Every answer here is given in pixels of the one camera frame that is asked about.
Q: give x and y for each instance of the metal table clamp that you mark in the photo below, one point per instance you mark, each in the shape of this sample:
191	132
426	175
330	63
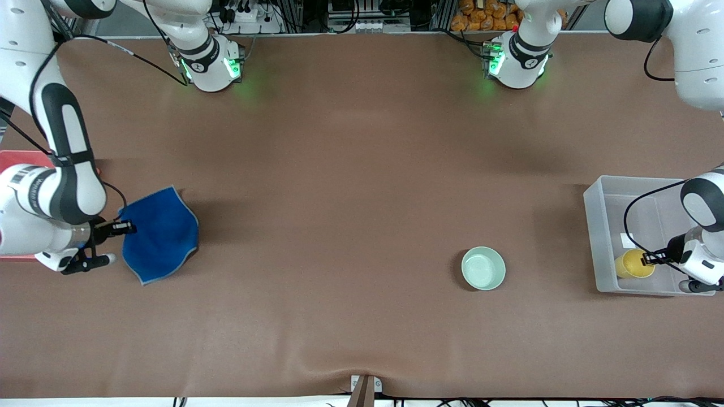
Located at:
365	393

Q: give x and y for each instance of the pink plastic bin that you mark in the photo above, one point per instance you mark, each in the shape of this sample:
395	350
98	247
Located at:
22	159

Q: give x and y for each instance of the white paper label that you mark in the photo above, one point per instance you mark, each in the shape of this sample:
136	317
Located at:
630	243

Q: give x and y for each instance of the pile of orange snack bags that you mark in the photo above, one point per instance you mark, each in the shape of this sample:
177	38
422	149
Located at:
481	20

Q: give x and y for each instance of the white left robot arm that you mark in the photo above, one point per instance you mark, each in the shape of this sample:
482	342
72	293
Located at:
698	51

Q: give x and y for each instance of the pale green bowl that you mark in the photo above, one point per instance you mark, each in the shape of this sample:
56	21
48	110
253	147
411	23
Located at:
483	269

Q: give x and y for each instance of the clear plastic bin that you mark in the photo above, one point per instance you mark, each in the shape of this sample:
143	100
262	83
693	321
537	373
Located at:
605	226

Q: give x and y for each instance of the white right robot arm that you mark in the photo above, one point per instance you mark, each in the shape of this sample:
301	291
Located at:
68	186

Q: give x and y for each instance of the long white power strip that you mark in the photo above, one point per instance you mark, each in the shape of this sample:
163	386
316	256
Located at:
367	26

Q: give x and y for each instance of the blue cloth with grey trim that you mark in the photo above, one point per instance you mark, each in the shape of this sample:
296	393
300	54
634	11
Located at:
161	237

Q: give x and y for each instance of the yellow plastic cup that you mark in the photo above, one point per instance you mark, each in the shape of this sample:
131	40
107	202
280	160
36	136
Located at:
630	265

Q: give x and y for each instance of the white power strip with plugs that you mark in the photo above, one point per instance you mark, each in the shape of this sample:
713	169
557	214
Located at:
249	17

